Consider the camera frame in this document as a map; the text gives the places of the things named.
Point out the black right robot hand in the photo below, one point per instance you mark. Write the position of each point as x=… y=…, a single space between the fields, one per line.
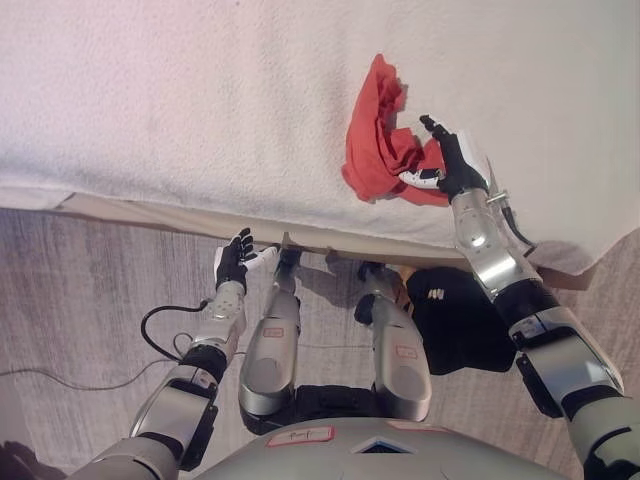
x=460 y=165

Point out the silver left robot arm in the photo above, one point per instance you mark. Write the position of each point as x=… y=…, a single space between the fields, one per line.
x=200 y=360

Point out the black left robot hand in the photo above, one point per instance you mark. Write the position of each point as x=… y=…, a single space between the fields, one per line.
x=235 y=260

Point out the grey striped rug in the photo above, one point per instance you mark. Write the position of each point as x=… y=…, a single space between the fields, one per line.
x=75 y=280

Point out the silver left robot leg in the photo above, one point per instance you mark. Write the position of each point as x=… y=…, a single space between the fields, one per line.
x=272 y=345

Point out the red cloth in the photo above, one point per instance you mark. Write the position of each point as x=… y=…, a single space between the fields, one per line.
x=372 y=150

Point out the white fluffy bed blanket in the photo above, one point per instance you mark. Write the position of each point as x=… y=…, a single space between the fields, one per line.
x=200 y=100

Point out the grey robot torso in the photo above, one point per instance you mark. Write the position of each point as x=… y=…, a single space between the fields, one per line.
x=380 y=460

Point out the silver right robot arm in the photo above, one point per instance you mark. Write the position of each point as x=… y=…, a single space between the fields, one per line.
x=540 y=320

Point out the silver right robot leg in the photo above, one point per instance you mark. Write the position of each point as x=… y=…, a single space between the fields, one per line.
x=400 y=350

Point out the black garment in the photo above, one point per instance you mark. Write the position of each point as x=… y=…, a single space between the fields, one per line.
x=460 y=330

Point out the silver robot leg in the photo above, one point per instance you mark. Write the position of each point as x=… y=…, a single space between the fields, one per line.
x=400 y=350
x=272 y=345

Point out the beige duvet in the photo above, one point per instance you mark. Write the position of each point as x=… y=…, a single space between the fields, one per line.
x=200 y=220

